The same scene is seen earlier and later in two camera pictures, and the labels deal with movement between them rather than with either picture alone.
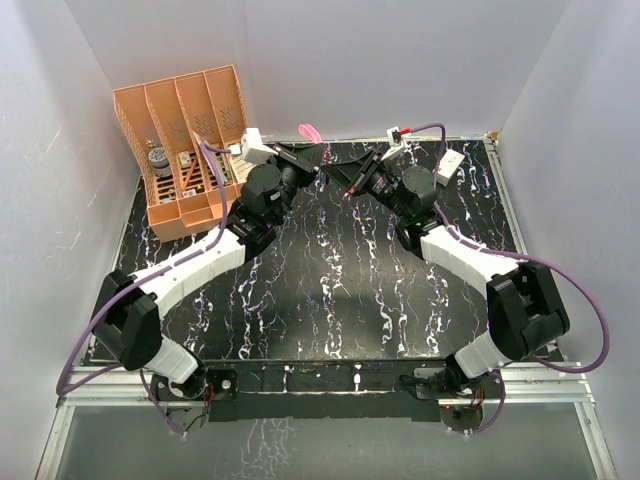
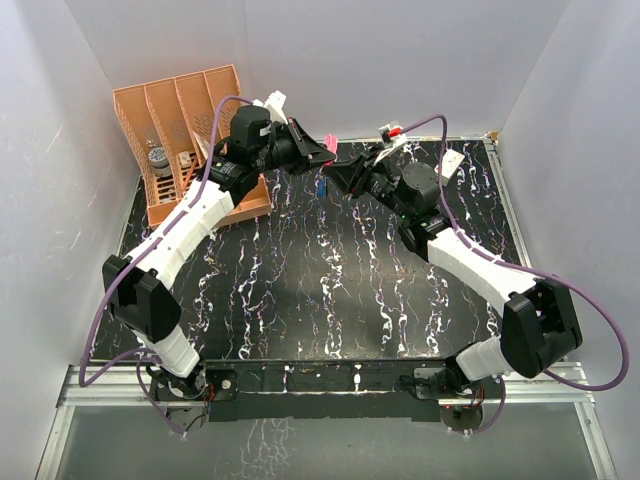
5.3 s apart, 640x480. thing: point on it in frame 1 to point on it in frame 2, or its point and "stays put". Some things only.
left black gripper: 305,160 to 307,151
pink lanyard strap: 310,131 to 331,142
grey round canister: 160,162 stays put
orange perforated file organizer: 167,122 stays put
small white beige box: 185,159 stays put
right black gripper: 354,176 stays put
